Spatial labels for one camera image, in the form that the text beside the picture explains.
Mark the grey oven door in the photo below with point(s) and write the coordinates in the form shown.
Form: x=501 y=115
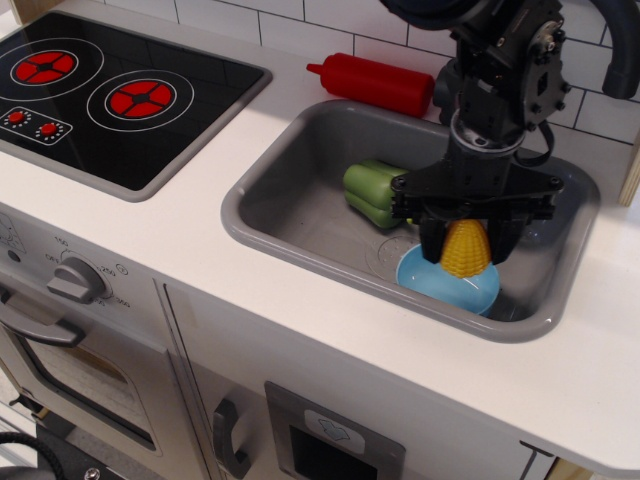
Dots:
x=119 y=389

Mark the black toy stovetop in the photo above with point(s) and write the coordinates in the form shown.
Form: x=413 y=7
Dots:
x=116 y=110

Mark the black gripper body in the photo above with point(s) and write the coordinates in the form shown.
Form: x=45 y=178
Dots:
x=471 y=184

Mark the grey sink basin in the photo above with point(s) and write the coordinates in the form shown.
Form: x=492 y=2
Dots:
x=291 y=205

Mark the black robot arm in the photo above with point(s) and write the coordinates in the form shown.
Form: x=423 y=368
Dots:
x=503 y=83

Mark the grey oven door handle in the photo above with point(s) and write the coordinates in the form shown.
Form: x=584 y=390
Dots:
x=34 y=322

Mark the grey oven knob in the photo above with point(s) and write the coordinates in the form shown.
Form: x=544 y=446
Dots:
x=76 y=280

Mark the green toy bell pepper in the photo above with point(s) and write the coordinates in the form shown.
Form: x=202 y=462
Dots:
x=367 y=188

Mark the yellow toy corn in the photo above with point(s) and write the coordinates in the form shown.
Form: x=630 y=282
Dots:
x=466 y=251

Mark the light blue bowl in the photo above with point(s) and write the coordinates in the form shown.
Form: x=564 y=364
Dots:
x=476 y=294

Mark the grey dispenser panel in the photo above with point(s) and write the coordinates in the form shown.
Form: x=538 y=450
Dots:
x=313 y=442

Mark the red ketchup bottle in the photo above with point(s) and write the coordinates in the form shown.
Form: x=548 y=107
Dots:
x=377 y=84

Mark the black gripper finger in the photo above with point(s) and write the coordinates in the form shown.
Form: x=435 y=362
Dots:
x=432 y=233
x=503 y=235

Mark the grey cabinet door handle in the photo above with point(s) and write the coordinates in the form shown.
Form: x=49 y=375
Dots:
x=234 y=462

